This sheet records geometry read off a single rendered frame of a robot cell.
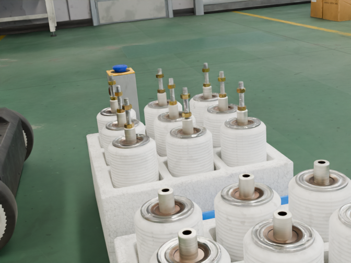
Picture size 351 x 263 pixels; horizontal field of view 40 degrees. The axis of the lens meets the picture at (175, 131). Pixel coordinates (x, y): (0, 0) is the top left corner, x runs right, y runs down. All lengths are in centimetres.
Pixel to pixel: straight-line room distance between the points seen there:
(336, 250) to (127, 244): 30
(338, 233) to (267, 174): 37
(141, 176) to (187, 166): 9
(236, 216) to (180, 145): 30
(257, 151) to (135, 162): 25
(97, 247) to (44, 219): 21
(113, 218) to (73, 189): 48
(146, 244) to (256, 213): 15
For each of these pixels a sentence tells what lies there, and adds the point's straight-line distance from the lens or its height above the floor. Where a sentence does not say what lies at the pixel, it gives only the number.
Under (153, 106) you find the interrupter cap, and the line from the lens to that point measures 117.
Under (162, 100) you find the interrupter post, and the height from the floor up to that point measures 26.
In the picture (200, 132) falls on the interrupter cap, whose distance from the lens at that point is 96.
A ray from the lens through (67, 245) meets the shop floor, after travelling 113.
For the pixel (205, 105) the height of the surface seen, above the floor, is 24.
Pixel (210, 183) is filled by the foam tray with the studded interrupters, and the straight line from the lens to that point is 94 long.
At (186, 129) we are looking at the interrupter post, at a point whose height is 26.
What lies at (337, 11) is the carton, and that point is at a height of 9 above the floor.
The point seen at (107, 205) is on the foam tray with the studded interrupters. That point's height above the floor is 16.
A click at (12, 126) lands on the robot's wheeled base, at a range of 144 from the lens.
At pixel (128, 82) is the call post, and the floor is 29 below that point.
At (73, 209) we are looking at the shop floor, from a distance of 128.
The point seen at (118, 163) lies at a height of 22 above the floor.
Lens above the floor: 57
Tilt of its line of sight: 19 degrees down
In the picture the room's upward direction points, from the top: 5 degrees counter-clockwise
